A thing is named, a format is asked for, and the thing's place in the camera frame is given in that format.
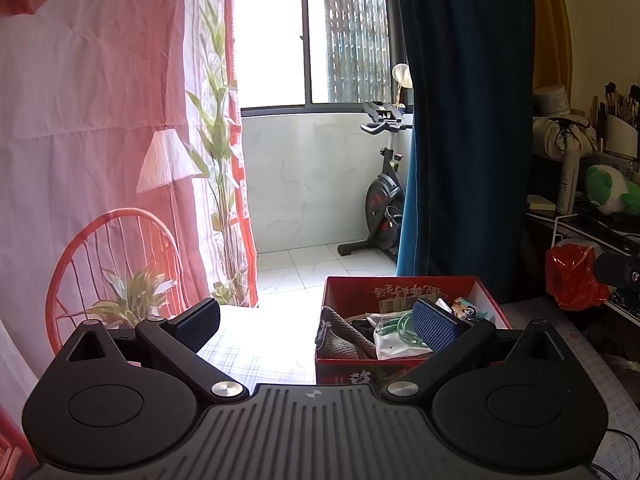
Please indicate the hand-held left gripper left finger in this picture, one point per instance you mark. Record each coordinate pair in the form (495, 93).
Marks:
(199, 325)

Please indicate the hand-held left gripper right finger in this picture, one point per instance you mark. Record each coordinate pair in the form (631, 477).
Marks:
(434, 327)

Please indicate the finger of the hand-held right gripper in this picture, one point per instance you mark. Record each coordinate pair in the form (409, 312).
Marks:
(620, 270)

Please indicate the panda print snack packet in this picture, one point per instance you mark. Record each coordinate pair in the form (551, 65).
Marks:
(470, 310)

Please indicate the red strawberry print box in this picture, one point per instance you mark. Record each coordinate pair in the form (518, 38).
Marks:
(380, 290)

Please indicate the black soft cloth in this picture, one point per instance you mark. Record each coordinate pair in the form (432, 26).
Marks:
(364, 329)

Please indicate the grey knitted cloth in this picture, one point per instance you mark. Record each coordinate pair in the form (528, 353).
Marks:
(340, 340)

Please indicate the clear bag of green rings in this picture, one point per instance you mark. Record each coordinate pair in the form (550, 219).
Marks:
(395, 335)

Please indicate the red plastic bag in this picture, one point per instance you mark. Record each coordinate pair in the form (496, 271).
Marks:
(572, 275)

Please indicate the plaid bed sheet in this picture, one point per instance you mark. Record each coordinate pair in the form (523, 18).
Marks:
(575, 330)

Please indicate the green plush toy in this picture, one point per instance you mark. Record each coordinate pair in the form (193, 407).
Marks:
(612, 190)

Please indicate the white spray bottle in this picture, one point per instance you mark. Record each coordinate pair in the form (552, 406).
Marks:
(568, 182)

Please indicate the black exercise bike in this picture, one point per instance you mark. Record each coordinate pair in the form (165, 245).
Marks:
(382, 195)

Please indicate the makeup brush holder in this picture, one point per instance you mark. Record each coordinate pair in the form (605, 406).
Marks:
(620, 120)

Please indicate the white paper roll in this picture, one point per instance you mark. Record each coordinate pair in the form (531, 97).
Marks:
(550, 100)

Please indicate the dark blue curtain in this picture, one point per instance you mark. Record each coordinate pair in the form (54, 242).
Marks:
(465, 135)

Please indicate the pink printed backdrop cloth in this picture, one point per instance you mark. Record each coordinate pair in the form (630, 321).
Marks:
(90, 135)

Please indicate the white round lamp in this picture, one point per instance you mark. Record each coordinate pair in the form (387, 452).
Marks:
(401, 76)

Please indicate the window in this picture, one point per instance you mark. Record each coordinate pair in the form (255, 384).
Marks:
(310, 35)

